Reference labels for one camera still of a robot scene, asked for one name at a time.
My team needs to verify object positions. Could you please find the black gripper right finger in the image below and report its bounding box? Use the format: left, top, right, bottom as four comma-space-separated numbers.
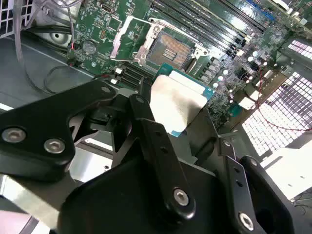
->
193, 109, 296, 234

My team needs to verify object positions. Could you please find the metal socket cover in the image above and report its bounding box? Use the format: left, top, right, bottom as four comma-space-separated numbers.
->
109, 16, 163, 67

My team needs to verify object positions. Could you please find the silver green CPU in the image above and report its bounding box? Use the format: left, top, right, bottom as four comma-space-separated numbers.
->
149, 62, 215, 139

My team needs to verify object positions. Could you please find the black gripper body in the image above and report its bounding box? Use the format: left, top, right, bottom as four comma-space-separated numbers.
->
57, 155, 234, 234

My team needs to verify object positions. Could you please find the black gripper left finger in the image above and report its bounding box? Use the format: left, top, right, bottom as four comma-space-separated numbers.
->
0, 77, 196, 225

